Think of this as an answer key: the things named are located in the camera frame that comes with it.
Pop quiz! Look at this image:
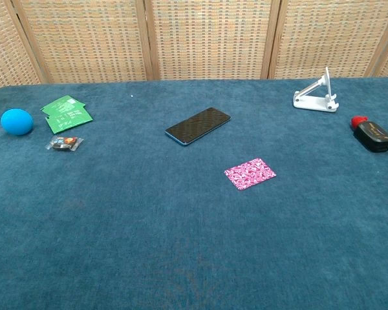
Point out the pink patterned card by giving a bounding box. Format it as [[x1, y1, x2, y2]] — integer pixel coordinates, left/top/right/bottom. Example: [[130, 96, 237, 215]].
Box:
[[224, 157, 277, 191]]

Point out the black smartphone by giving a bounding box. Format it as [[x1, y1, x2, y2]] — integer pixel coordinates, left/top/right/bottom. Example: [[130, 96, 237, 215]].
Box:
[[164, 107, 232, 146]]

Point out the woven bamboo folding screen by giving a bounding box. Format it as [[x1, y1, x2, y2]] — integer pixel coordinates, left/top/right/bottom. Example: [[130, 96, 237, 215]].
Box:
[[0, 0, 388, 94]]

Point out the white folding phone stand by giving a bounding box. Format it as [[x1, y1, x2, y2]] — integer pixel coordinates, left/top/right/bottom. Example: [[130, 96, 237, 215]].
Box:
[[292, 67, 339, 113]]

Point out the green sachet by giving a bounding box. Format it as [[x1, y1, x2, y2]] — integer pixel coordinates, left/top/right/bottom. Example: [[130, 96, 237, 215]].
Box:
[[45, 106, 94, 135], [40, 95, 87, 117]]

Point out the black wrapped candy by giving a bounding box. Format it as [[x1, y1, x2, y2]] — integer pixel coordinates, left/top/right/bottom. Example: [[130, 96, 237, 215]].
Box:
[[45, 135, 85, 152]]

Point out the black bottle red cap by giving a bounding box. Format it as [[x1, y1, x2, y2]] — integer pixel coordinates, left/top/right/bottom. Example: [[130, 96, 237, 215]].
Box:
[[350, 115, 388, 152]]

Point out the blue ball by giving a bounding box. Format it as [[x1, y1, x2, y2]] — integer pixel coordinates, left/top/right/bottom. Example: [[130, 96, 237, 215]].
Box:
[[0, 108, 34, 136]]

